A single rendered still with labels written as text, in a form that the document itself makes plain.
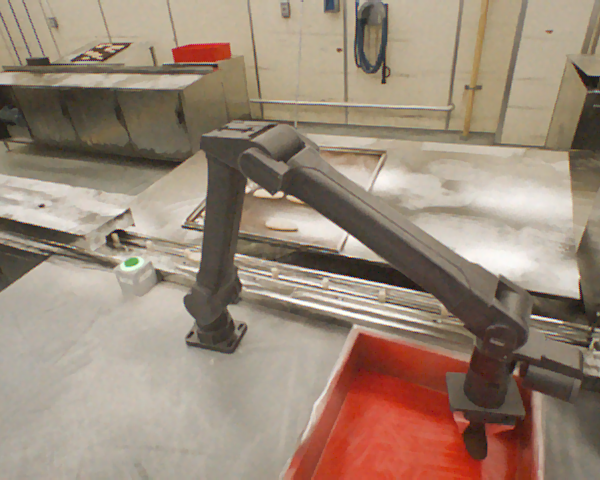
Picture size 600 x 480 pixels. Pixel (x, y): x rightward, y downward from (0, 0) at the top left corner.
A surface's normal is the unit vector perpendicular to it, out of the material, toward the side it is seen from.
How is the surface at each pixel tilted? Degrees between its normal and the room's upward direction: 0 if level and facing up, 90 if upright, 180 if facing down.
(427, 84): 90
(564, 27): 90
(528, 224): 10
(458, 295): 81
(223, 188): 95
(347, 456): 0
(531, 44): 90
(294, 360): 0
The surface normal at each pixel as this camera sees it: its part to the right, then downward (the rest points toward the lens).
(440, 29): -0.40, 0.52
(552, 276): -0.15, -0.73
